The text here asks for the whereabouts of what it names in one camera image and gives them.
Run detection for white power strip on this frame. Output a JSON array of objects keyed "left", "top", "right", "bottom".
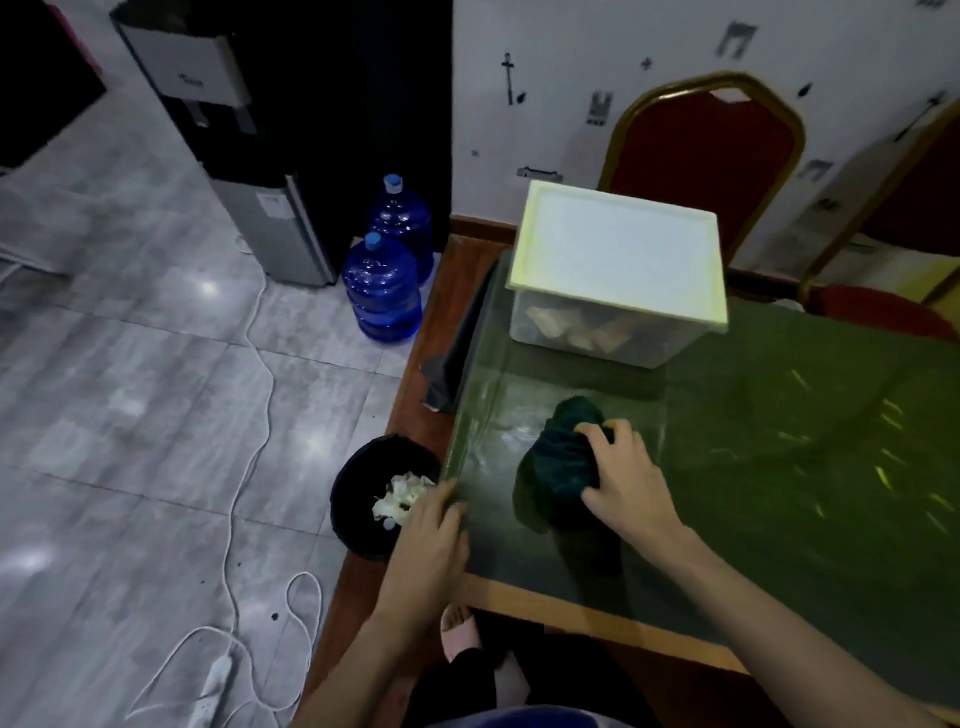
[{"left": 185, "top": 654, "right": 235, "bottom": 728}]

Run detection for dark green cloth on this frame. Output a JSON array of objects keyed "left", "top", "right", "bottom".
[{"left": 513, "top": 395, "right": 616, "bottom": 535}]

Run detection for black cabinet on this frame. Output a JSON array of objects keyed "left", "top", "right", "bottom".
[{"left": 112, "top": 0, "right": 455, "bottom": 264}]

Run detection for black waste bin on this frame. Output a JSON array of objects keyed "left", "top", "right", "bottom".
[{"left": 329, "top": 434, "right": 444, "bottom": 562}]

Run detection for person's left hand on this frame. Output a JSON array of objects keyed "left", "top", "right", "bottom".
[{"left": 372, "top": 479, "right": 472, "bottom": 635}]

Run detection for person's left forearm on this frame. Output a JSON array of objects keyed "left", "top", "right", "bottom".
[{"left": 288, "top": 611, "right": 436, "bottom": 728}]

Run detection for person's blue white shirt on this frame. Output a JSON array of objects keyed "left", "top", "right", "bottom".
[{"left": 427, "top": 706, "right": 639, "bottom": 728}]

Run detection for white napkins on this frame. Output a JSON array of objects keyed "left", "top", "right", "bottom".
[{"left": 371, "top": 472, "right": 438, "bottom": 530}]

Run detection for long white cable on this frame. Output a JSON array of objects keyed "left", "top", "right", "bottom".
[{"left": 123, "top": 236, "right": 277, "bottom": 721}]

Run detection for white storage box lid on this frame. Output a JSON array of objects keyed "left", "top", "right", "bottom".
[{"left": 506, "top": 179, "right": 730, "bottom": 335}]

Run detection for grey water dispenser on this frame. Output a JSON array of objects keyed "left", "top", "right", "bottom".
[{"left": 110, "top": 3, "right": 339, "bottom": 289}]

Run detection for red gold-framed chair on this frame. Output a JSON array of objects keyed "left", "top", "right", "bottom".
[
  {"left": 597, "top": 71, "right": 808, "bottom": 268},
  {"left": 797, "top": 101, "right": 960, "bottom": 343}
]

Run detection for person's right forearm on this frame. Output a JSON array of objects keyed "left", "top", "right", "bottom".
[{"left": 659, "top": 524, "right": 950, "bottom": 728}]

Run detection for pink slipper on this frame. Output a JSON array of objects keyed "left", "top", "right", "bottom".
[{"left": 440, "top": 604, "right": 483, "bottom": 665}]

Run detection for blue water jug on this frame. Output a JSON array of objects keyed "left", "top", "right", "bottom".
[
  {"left": 342, "top": 231, "right": 425, "bottom": 345},
  {"left": 367, "top": 173, "right": 436, "bottom": 286}
]

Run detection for person's black trousers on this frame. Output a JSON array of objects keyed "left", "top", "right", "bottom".
[{"left": 401, "top": 611, "right": 665, "bottom": 728}]

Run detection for person's right hand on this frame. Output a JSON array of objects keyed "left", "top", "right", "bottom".
[{"left": 573, "top": 418, "right": 690, "bottom": 560}]

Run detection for clear plastic storage box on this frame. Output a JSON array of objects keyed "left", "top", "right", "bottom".
[{"left": 508, "top": 288, "right": 714, "bottom": 370}]

